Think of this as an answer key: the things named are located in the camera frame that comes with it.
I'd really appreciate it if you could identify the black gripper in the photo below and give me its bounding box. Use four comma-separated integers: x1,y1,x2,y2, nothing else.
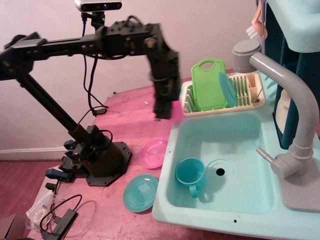
151,76,181,120

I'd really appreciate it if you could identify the pink plastic cup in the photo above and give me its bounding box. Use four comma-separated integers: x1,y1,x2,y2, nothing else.
170,100,183,123

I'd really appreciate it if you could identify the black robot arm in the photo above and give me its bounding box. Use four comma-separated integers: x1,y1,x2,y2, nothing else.
0,18,181,187

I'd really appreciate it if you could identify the teal plastic cup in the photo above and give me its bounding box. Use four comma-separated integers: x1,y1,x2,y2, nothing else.
175,157,207,198

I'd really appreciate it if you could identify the teal toy sink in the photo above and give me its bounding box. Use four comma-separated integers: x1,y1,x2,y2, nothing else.
151,72,320,239

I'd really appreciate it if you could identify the pink plastic plate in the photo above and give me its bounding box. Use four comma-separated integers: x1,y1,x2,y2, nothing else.
139,138,168,169

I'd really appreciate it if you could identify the green cutting board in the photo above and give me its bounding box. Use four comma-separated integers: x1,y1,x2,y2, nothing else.
191,58,228,111

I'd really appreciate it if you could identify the teal plate in rack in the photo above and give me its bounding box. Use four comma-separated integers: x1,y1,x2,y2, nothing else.
218,72,239,108

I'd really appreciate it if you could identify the teal plastic plate on table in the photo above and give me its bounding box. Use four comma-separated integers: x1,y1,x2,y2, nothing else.
122,174,159,213

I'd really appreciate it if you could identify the cream dish rack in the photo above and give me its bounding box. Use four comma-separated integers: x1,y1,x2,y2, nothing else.
179,72,265,117

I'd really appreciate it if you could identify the white dish brush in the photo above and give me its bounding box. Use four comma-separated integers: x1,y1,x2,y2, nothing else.
246,0,268,40

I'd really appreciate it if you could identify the blue clamp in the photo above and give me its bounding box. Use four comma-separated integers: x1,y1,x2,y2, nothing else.
45,168,71,181

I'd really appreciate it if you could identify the grey toy faucet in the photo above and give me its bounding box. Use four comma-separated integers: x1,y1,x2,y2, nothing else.
249,52,320,213

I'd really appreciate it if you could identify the black usb hub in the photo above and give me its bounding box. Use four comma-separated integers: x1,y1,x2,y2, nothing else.
41,209,78,240

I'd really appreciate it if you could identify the clear plastic bag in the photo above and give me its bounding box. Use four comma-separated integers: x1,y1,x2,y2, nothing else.
25,192,62,230

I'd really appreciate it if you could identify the black camera cable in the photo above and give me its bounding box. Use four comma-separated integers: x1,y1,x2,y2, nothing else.
80,12,110,116

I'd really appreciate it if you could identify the silver depth camera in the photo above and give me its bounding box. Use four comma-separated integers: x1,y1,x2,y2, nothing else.
74,0,122,13

